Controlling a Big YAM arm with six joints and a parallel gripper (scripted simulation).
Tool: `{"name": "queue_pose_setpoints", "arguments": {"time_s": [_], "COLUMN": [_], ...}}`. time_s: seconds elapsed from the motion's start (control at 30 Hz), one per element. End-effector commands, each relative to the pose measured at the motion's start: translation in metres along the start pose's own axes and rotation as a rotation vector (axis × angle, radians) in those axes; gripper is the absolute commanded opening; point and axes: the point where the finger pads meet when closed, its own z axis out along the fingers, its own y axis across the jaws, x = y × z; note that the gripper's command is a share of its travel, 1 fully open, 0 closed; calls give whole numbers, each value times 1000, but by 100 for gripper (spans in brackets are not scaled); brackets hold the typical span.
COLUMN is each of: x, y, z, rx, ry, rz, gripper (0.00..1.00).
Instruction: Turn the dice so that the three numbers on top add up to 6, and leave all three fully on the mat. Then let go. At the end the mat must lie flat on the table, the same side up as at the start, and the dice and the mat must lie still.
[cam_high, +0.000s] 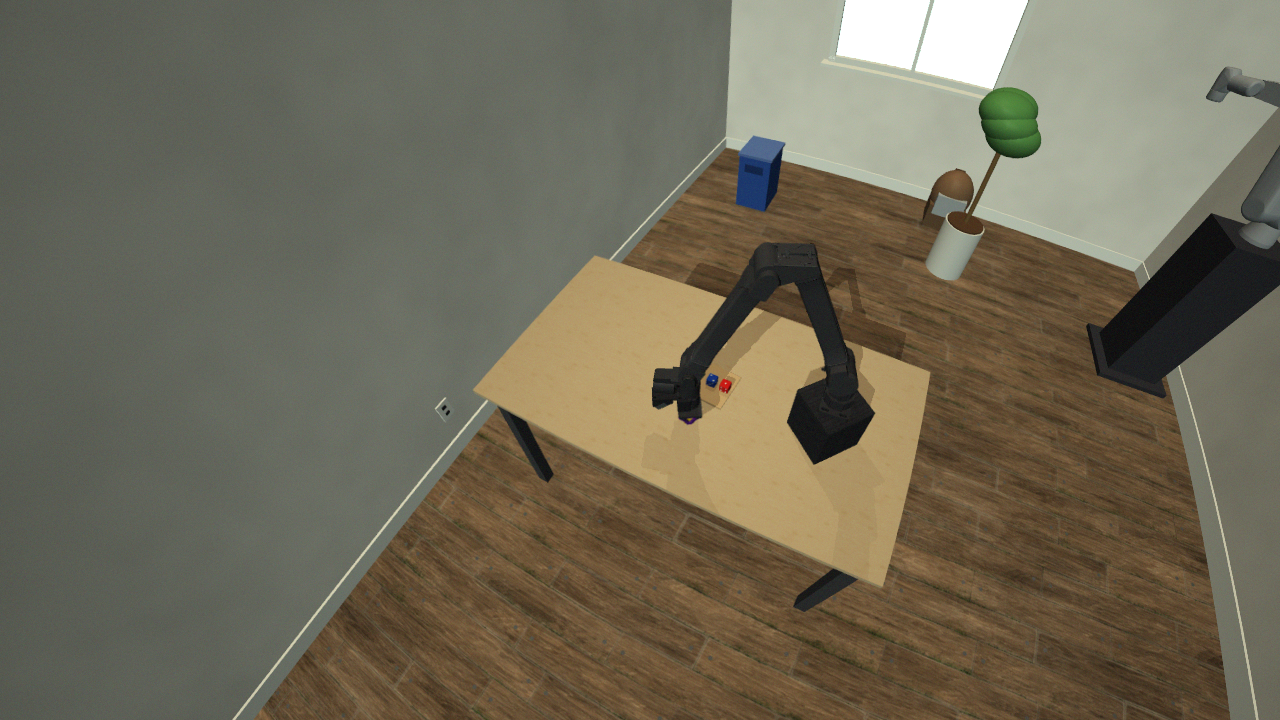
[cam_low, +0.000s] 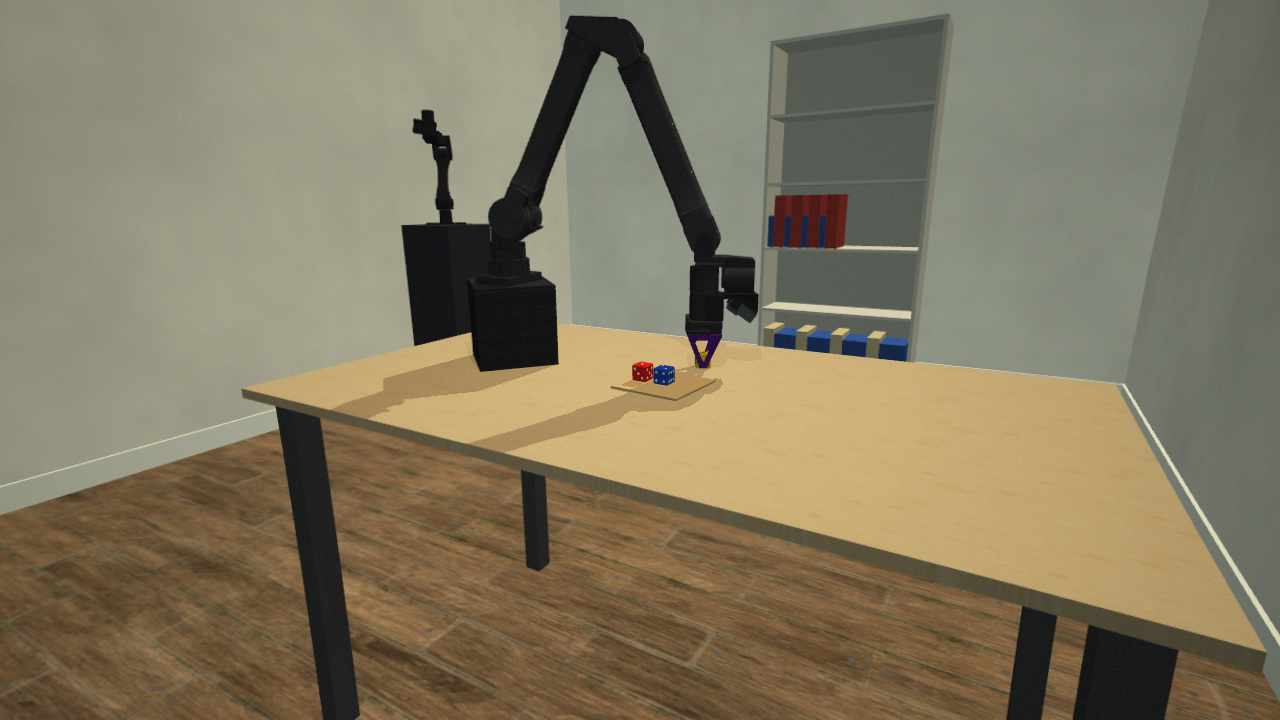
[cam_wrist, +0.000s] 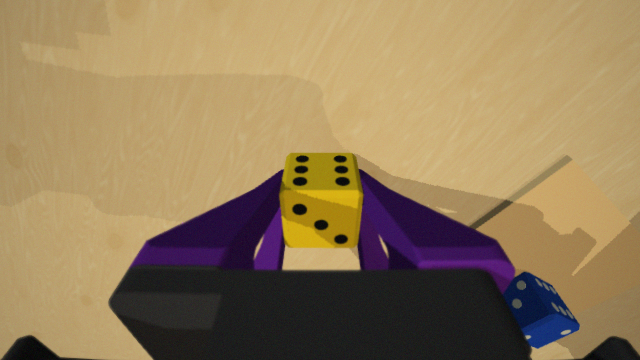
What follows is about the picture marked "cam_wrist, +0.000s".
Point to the tan square mat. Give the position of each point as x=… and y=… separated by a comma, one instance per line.
x=563, y=229

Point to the yellow dice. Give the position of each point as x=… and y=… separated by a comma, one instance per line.
x=321, y=200

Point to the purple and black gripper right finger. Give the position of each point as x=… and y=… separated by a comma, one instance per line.
x=417, y=237

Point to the blue dice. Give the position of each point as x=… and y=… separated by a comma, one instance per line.
x=539, y=310

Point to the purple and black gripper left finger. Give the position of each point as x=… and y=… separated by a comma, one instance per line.
x=227, y=235

